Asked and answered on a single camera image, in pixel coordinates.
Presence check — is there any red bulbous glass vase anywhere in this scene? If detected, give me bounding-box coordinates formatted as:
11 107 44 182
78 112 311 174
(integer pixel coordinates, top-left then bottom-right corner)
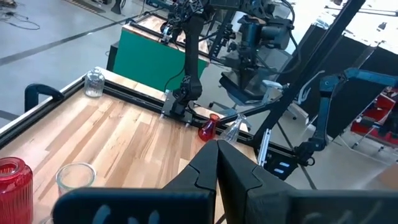
198 113 221 142

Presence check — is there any red tool cart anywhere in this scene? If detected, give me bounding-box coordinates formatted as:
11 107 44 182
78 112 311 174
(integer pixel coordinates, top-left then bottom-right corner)
350 86 398 147

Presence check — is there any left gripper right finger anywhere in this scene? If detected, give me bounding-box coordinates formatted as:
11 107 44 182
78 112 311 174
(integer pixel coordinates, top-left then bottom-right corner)
218 139 398 224

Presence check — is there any black frame clamp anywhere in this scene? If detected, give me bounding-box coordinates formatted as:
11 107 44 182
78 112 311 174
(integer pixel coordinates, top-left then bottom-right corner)
24 83 65 113

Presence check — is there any clear smooth glass carafe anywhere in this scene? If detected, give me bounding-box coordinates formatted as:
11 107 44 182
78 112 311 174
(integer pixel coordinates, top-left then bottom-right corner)
55 162 97 197

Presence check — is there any black control box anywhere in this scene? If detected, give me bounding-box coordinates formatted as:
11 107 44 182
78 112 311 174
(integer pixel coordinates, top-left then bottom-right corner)
264 146 300 182

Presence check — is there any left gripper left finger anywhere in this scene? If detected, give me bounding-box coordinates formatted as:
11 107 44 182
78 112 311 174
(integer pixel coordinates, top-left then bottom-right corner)
52 139 219 224

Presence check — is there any clear narrow-necked glass vase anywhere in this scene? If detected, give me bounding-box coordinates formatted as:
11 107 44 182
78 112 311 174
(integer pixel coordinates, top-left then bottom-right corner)
219 113 248 144

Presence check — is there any wooden table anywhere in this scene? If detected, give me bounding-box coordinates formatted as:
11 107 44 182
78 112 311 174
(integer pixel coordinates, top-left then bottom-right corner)
123 14 212 63

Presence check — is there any clear ribbed glass jar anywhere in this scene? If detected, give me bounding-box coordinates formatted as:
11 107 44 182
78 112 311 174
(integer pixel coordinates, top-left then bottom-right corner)
84 67 106 98

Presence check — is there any red ribbed glass vase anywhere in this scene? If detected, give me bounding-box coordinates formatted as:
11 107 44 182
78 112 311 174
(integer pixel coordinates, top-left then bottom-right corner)
0 156 34 224

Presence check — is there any green board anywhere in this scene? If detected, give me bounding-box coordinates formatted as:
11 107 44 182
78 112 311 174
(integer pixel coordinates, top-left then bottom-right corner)
111 29 210 91

